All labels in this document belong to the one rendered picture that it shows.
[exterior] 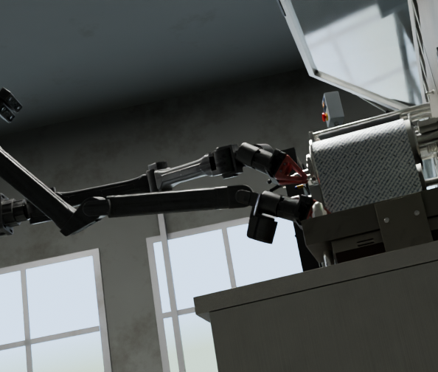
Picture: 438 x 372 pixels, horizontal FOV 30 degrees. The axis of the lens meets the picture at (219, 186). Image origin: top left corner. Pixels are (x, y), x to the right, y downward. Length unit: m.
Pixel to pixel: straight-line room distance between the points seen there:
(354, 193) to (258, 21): 3.46
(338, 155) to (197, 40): 3.48
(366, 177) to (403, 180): 0.09
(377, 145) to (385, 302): 0.51
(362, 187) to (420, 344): 0.51
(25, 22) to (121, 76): 0.92
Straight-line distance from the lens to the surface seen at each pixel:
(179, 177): 2.39
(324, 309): 1.70
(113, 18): 5.16
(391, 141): 2.07
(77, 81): 5.76
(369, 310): 1.69
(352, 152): 2.07
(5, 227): 2.67
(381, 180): 2.03
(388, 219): 1.77
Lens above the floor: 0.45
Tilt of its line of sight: 22 degrees up
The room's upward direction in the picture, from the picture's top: 10 degrees counter-clockwise
